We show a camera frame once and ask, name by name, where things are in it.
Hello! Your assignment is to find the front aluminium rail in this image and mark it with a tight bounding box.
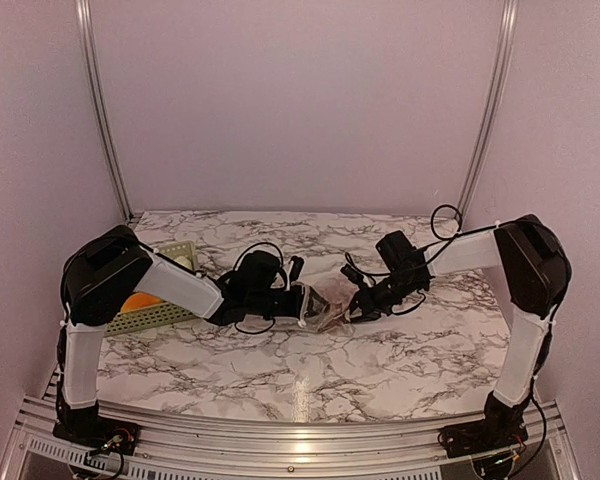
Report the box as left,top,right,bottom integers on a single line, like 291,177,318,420
0,394,581,480

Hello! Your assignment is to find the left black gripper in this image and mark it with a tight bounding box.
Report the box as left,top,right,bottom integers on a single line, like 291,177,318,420
248,285,331,325

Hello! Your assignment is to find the aluminium frame post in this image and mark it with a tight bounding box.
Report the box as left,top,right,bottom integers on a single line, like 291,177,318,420
75,0,134,222
458,0,519,218

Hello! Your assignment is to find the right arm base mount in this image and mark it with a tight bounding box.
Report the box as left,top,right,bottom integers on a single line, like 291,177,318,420
437,420,528,458

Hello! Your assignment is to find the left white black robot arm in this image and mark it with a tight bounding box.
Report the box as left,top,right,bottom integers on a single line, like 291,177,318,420
56,225,331,445

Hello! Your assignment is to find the right aluminium frame post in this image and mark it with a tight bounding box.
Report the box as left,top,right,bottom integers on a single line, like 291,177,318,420
458,0,519,218

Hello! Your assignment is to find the left aluminium frame post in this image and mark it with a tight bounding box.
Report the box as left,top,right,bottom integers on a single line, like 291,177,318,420
75,0,134,222

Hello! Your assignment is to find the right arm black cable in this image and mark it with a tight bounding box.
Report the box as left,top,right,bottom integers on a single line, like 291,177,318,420
359,203,549,441

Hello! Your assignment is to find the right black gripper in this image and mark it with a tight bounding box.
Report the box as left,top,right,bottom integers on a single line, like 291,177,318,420
340,271,424,324

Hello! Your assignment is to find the green plastic basket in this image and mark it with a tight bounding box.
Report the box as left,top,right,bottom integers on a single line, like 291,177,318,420
105,240,199,337

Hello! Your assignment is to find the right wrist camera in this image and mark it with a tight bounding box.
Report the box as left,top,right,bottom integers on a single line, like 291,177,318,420
340,252,376,294

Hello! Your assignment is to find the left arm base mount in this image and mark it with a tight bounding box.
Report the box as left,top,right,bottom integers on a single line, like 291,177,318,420
53,416,140,455

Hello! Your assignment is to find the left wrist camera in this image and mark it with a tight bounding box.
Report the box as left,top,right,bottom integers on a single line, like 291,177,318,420
283,256,304,290

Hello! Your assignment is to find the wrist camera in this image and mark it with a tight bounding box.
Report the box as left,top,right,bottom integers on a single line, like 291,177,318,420
283,256,304,290
340,252,376,294

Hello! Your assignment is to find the fake bok choy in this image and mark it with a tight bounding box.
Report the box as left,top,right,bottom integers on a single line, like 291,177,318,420
175,255,193,270

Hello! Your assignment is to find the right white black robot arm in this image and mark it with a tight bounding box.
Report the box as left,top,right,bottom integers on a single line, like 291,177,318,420
341,214,572,448

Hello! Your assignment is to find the clear zip top bag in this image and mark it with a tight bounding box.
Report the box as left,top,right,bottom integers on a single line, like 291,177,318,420
297,273,357,336

